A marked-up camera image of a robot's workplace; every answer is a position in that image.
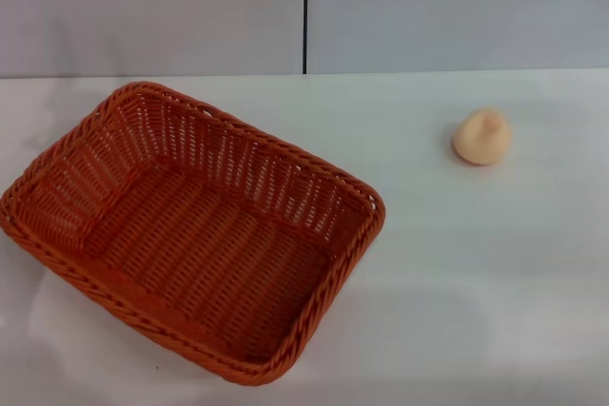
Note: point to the orange woven plastic basket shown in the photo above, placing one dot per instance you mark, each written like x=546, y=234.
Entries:
x=200, y=235

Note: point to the pale peach fruit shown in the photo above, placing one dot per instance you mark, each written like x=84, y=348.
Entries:
x=480, y=140

